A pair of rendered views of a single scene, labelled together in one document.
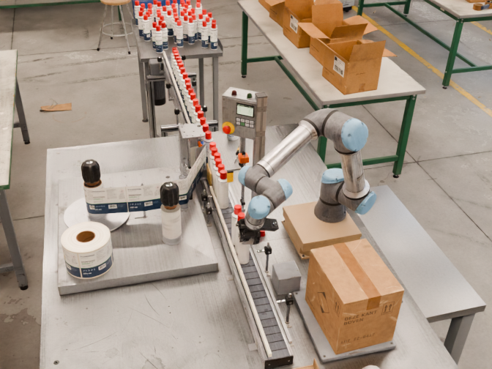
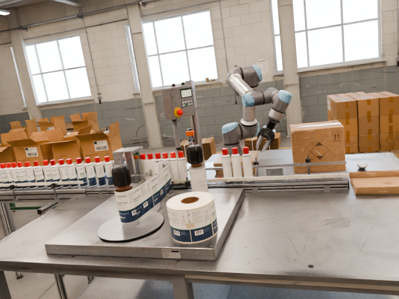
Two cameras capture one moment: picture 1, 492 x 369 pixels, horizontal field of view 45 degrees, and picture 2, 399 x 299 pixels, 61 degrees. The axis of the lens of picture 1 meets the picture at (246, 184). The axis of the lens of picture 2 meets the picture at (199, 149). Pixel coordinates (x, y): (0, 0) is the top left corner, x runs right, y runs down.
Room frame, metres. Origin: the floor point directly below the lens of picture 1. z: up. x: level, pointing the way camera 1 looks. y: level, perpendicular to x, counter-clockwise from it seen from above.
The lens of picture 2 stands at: (1.11, 1.73, 1.52)
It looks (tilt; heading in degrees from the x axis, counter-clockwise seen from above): 12 degrees down; 304
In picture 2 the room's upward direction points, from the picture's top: 8 degrees counter-clockwise
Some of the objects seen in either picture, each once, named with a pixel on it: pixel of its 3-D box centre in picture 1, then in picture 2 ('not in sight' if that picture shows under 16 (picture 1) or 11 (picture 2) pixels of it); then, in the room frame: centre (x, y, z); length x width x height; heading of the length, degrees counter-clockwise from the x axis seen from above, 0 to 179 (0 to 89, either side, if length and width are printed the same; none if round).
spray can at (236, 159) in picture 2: (241, 233); (236, 164); (2.01, 0.02, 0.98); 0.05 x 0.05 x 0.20
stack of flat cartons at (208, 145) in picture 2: not in sight; (196, 149); (4.65, -3.48, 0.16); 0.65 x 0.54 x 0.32; 22
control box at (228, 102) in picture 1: (243, 113); (179, 101); (2.36, 0.02, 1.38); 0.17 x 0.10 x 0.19; 70
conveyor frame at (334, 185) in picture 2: (228, 225); (203, 186); (2.23, 0.07, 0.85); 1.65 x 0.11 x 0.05; 15
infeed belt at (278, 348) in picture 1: (228, 223); (203, 185); (2.23, 0.07, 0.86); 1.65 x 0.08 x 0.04; 15
